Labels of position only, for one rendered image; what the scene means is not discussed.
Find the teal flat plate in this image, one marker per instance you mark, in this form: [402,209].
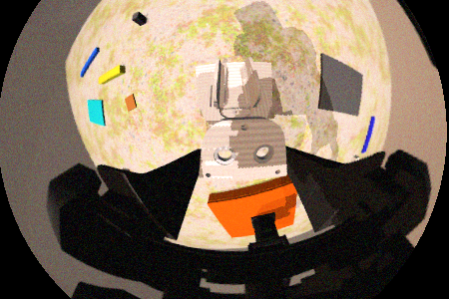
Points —
[96,112]

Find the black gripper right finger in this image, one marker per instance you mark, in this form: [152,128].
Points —
[323,185]

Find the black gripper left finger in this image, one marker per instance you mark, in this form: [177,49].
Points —
[163,193]

